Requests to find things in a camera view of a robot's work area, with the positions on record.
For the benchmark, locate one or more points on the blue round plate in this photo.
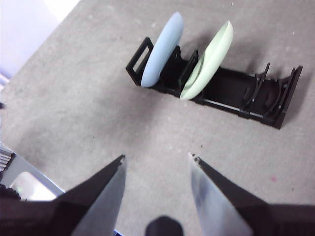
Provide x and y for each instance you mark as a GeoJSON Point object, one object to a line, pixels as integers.
{"type": "Point", "coordinates": [162, 51]}

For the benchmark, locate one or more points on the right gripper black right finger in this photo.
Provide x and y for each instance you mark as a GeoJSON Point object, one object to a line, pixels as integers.
{"type": "Point", "coordinates": [236, 211]}

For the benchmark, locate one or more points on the black plastic plate rack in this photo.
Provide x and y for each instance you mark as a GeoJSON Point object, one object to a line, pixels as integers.
{"type": "Point", "coordinates": [229, 86]}

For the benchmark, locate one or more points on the grey metal frame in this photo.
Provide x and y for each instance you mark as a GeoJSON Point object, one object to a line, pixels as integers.
{"type": "Point", "coordinates": [29, 182]}

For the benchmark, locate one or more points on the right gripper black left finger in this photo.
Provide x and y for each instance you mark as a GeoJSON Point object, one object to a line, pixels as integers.
{"type": "Point", "coordinates": [81, 211]}

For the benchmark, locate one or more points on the pale green round plate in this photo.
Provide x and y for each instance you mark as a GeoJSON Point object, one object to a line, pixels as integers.
{"type": "Point", "coordinates": [209, 66]}

